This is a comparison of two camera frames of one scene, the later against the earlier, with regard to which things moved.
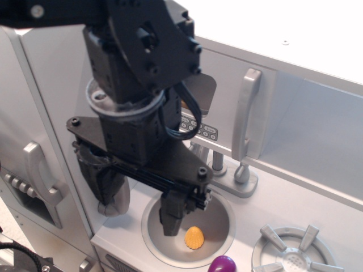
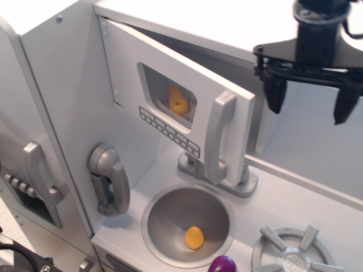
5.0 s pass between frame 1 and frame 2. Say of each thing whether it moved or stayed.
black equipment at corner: stayed
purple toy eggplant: stayed
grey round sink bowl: stayed
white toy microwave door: moved
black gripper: moved
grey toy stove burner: stayed
